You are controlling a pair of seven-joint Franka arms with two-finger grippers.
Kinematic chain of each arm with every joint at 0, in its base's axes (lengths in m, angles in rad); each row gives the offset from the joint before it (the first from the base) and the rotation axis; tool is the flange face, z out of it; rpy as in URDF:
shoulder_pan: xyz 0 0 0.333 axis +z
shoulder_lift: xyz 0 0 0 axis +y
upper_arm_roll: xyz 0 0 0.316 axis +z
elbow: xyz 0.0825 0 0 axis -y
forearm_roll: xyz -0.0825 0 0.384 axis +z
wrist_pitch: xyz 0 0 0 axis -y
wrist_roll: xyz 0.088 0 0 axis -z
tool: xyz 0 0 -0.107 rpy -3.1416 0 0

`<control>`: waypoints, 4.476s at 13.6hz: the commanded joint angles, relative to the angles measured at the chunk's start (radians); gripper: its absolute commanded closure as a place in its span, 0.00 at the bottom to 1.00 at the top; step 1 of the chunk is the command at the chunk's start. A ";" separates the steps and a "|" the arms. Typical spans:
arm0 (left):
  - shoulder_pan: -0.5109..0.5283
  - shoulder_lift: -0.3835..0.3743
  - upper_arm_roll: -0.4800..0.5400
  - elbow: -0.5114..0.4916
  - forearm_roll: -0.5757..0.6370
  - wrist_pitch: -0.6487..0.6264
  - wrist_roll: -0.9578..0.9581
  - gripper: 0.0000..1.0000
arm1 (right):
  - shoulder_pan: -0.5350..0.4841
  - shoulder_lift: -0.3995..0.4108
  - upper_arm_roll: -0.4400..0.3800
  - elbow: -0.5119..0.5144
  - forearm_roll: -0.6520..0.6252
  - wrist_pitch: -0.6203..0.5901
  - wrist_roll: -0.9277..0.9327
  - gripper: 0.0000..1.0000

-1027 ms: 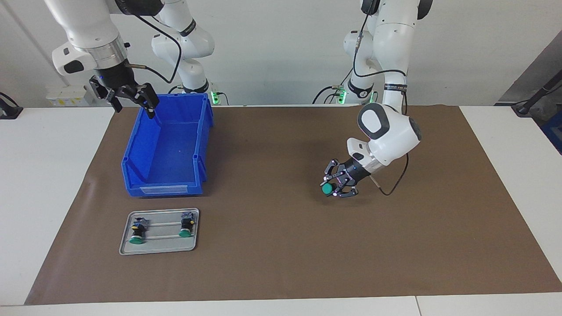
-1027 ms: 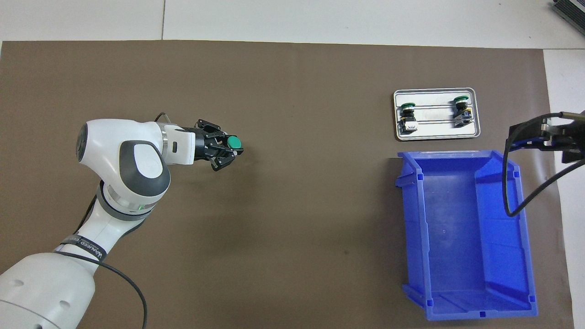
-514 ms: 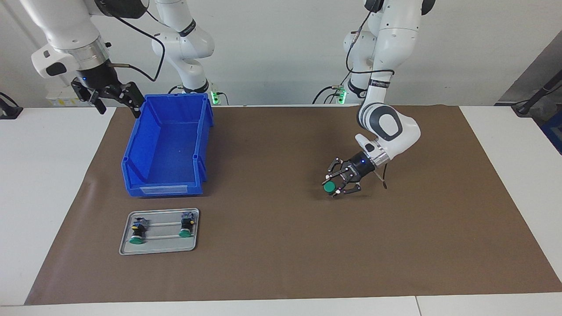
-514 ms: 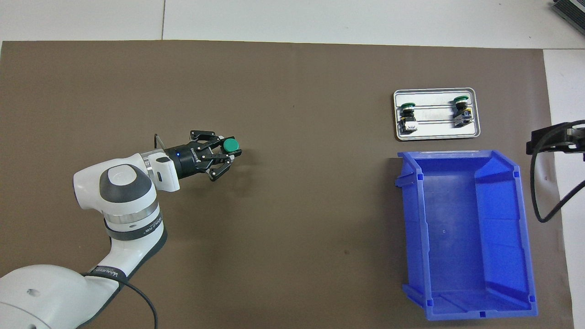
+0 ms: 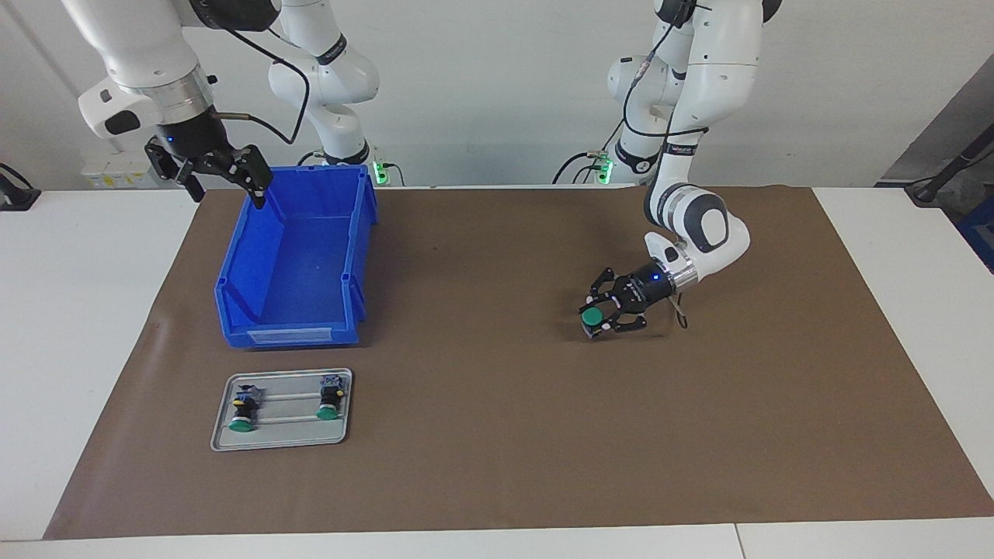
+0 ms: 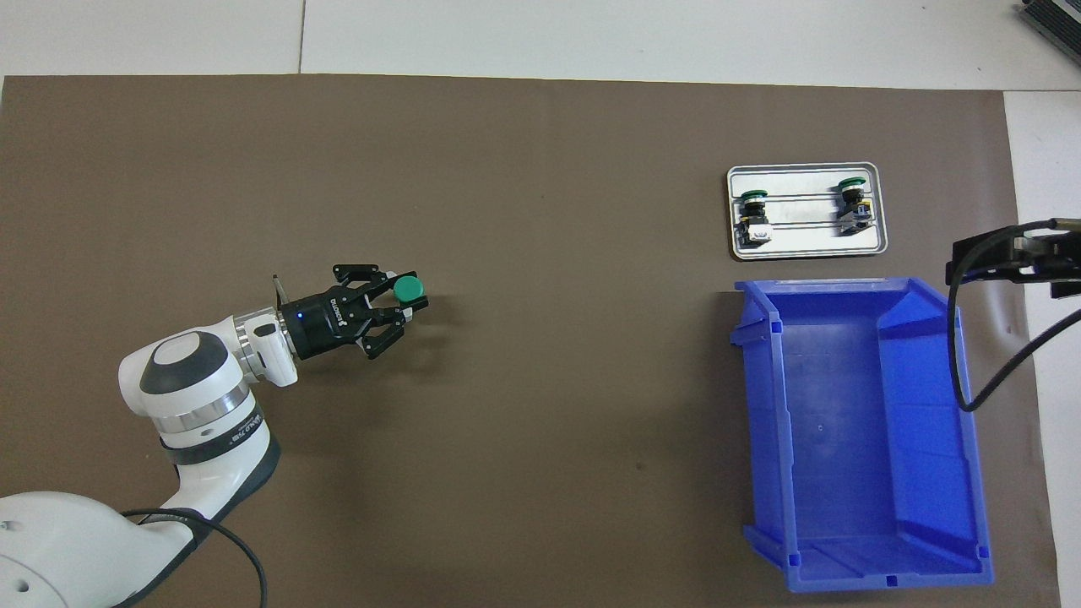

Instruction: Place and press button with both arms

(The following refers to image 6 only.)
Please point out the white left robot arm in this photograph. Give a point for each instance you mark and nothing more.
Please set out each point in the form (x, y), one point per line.
(194, 380)

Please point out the blue plastic storage bin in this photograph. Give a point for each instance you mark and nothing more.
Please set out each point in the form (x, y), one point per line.
(844, 422)

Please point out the brown table mat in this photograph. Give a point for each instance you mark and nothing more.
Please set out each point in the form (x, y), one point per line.
(507, 169)

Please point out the green mushroom push button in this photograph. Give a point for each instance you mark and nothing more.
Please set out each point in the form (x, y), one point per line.
(853, 207)
(754, 215)
(410, 290)

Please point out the grey metal tray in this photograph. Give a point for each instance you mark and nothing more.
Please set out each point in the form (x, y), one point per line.
(802, 241)

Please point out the grey ribbed device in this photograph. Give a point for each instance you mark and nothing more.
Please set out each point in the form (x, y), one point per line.
(1056, 15)

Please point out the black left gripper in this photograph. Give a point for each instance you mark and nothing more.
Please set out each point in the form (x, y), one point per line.
(329, 321)

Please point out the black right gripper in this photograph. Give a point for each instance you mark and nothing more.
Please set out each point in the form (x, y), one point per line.
(1047, 262)

